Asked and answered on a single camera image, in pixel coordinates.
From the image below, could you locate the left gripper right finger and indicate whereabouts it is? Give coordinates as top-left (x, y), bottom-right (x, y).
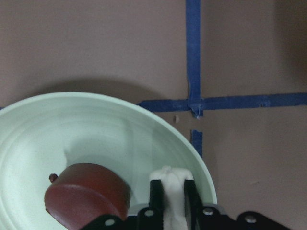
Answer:
top-left (184, 180), bottom-right (203, 230)

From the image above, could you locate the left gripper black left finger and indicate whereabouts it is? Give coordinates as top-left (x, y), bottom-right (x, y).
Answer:
top-left (138, 180), bottom-right (164, 230)

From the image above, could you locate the white steamed bun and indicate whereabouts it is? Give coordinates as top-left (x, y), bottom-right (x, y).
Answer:
top-left (149, 166), bottom-right (194, 230)

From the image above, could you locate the brown bun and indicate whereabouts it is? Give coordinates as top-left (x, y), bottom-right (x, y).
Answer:
top-left (44, 163), bottom-right (130, 230)

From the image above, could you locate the light green plate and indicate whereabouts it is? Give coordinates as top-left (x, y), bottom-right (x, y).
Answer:
top-left (0, 92), bottom-right (217, 230)

